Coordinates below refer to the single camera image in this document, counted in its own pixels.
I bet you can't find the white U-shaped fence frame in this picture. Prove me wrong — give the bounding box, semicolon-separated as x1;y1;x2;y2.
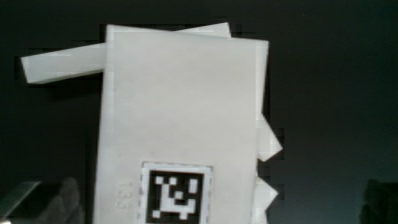
21;23;250;87

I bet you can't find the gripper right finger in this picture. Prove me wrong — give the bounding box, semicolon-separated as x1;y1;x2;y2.
358;180;398;224

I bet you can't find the white cabinet top block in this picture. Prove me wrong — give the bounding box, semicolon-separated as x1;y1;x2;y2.
92;25;277;224

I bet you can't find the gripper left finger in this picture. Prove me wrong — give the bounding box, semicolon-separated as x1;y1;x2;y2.
0;177;85;224

